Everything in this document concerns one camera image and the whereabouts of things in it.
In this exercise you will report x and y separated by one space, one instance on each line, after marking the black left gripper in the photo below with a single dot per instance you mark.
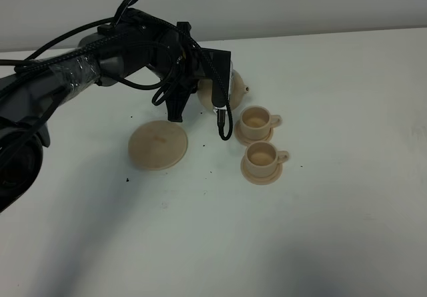
179 80

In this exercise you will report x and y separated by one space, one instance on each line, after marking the beige teapot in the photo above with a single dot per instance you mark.
238 91

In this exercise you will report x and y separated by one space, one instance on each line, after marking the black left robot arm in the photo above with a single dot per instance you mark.
121 45

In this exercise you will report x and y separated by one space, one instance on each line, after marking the beige teapot saucer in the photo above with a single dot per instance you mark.
157 145

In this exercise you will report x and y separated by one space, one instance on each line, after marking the beige far cup saucer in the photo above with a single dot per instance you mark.
247 141

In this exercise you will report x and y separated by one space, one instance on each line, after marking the beige cup saucer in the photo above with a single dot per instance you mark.
261 181
247 141

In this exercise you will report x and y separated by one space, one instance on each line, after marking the beige far teacup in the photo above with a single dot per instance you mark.
256 123

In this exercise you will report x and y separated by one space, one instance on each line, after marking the beige teacup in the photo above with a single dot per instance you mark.
256 123
262 159

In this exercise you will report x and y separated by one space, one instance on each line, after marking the beige near teacup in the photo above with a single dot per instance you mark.
262 159

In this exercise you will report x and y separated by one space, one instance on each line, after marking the beige near cup saucer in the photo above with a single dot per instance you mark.
261 181

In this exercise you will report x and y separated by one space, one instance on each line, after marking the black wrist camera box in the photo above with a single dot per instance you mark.
214 88

